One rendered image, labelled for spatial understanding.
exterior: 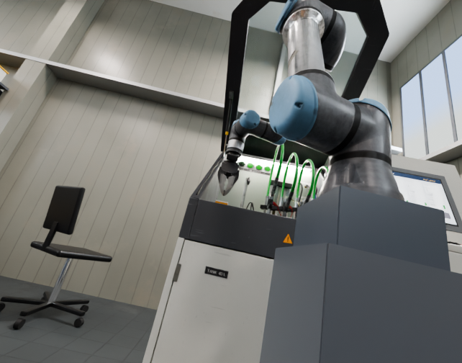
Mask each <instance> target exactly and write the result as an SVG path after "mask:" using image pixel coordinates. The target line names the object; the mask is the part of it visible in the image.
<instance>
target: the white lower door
mask: <svg viewBox="0 0 462 363"><path fill-rule="evenodd" d="M273 261H274V259H268V258H265V257H261V256H255V255H252V254H246V253H242V252H239V251H233V250H229V249H225V248H220V247H216V246H210V245H207V244H203V243H197V242H193V241H187V240H185V242H184V247H183V250H182V252H181V258H180V260H179V263H178V264H177V265H176V270H175V273H174V276H173V286H172V289H171V293H170V297H169V300H168V304H167V307H166V312H165V315H164V318H163V322H162V326H161V329H160V333H159V336H158V341H157V344H156V347H155V351H154V355H153V359H152V362H151V363H260V357H261V348H262V343H263V333H264V327H265V322H266V312H267V307H268V297H269V292H270V286H271V277H272V271H273Z"/></svg>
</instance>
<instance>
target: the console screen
mask: <svg viewBox="0 0 462 363"><path fill-rule="evenodd" d="M392 173H393V175H394V178H395V179H396V182H397V185H398V188H399V191H400V192H401V193H402V194H403V196H404V201H407V202H412V203H415V204H419V205H424V206H428V207H433V208H436V209H439V210H443V211H444V213H445V226H446V230H449V231H453V232H457V233H462V219H461V216H460V215H459V212H458V209H457V207H456V204H455V202H454V200H453V197H452V194H451V193H450V190H449V187H448V184H447V181H446V180H445V177H444V176H439V175H435V174H428V173H424V172H419V171H412V170H408V169H401V168H397V167H392Z"/></svg>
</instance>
